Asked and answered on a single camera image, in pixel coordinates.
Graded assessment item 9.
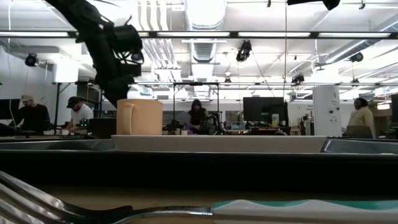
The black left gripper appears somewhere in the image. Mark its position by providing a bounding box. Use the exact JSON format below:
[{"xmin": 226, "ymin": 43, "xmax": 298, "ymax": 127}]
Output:
[{"xmin": 76, "ymin": 24, "xmax": 144, "ymax": 108}]

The orange plastic cup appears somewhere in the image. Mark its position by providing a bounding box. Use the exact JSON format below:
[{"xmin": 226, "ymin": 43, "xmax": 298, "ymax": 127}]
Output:
[{"xmin": 116, "ymin": 98, "xmax": 164, "ymax": 136}]

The fork with teal handle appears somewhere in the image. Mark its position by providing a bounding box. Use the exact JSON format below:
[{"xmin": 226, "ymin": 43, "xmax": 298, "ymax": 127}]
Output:
[{"xmin": 0, "ymin": 170, "xmax": 398, "ymax": 224}]

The black serving tray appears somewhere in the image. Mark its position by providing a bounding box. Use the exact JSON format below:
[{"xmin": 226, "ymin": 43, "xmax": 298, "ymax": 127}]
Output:
[{"xmin": 0, "ymin": 136, "xmax": 398, "ymax": 194}]

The black metal shelf rack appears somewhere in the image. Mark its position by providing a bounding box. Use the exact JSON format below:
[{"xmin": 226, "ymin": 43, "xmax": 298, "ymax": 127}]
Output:
[{"xmin": 52, "ymin": 81, "xmax": 103, "ymax": 127}]

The person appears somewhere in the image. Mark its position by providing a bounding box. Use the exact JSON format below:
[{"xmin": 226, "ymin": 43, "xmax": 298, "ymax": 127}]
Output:
[
  {"xmin": 9, "ymin": 94, "xmax": 51, "ymax": 135},
  {"xmin": 346, "ymin": 97, "xmax": 377, "ymax": 139},
  {"xmin": 62, "ymin": 96, "xmax": 95, "ymax": 134},
  {"xmin": 188, "ymin": 98, "xmax": 210, "ymax": 135}
]

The black computer monitor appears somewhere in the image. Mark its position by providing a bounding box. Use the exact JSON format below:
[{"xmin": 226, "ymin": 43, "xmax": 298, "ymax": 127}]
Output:
[
  {"xmin": 0, "ymin": 98, "xmax": 21, "ymax": 121},
  {"xmin": 243, "ymin": 96, "xmax": 289, "ymax": 131}
]

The light grey plate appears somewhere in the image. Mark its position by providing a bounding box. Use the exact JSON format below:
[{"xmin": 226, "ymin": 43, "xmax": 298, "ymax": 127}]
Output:
[{"xmin": 111, "ymin": 134, "xmax": 328, "ymax": 153}]

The black overhead rig beam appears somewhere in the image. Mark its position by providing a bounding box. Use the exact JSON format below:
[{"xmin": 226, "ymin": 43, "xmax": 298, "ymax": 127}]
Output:
[{"xmin": 0, "ymin": 30, "xmax": 398, "ymax": 40}]

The white tall cabinet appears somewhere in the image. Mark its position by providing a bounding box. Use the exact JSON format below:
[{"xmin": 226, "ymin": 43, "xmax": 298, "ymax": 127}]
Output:
[{"xmin": 312, "ymin": 85, "xmax": 343, "ymax": 137}]

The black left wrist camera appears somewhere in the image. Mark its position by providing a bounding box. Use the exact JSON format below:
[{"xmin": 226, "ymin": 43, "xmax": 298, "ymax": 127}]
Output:
[{"xmin": 119, "ymin": 51, "xmax": 146, "ymax": 78}]

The black background rig frame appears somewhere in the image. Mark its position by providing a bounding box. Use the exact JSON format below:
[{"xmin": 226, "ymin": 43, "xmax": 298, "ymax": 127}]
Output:
[{"xmin": 172, "ymin": 81, "xmax": 221, "ymax": 133}]

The silver ceiling duct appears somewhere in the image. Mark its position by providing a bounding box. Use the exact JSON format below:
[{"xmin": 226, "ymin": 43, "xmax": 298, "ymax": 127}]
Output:
[{"xmin": 183, "ymin": 0, "xmax": 228, "ymax": 63}]

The thin hanging black cable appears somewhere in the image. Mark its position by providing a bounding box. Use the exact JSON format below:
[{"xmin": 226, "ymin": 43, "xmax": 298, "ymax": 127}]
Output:
[{"xmin": 282, "ymin": 0, "xmax": 289, "ymax": 99}]

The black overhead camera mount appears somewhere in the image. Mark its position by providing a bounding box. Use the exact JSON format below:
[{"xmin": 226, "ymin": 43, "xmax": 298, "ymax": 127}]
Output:
[{"xmin": 286, "ymin": 0, "xmax": 341, "ymax": 11}]

